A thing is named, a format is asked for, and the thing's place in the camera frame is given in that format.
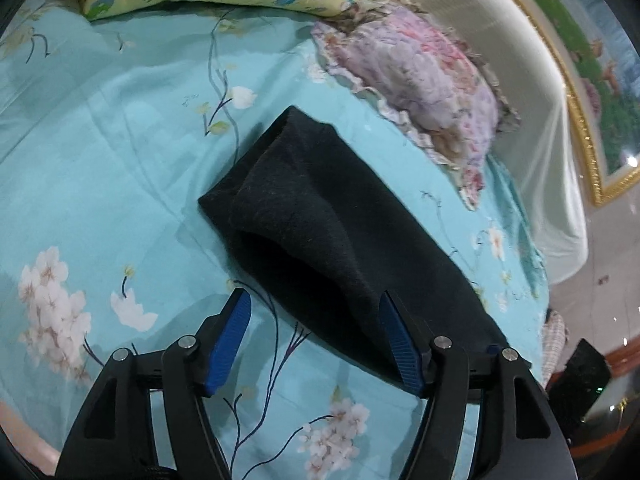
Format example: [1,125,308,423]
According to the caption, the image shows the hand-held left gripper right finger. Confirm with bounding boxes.
[377,289,576,480]

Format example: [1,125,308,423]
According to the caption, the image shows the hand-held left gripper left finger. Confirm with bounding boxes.
[54,287,253,480]

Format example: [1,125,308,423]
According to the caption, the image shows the black pants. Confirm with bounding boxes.
[197,105,506,386]

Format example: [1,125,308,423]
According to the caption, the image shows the white wicker basket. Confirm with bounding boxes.
[542,310,571,386]

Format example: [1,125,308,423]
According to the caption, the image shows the black box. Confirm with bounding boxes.
[545,339,612,441]

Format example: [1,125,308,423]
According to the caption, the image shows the teal floral bed sheet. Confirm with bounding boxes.
[0,0,551,480]

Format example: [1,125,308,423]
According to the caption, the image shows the brown wooden furniture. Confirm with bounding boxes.
[605,346,640,377]

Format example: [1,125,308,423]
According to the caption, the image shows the pink floral ruffled pillow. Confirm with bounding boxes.
[310,0,521,211]

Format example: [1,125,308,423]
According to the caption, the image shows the cream striped headboard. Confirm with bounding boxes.
[395,0,588,286]

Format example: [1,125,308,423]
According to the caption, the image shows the gold framed painting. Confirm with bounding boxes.
[475,0,640,206]

